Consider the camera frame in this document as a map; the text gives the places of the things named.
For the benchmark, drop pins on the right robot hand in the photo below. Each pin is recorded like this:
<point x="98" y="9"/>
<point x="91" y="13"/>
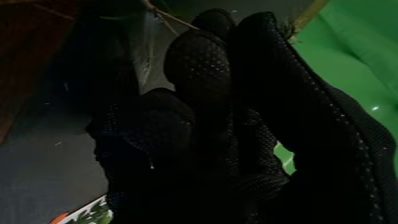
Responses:
<point x="237" y="140"/>

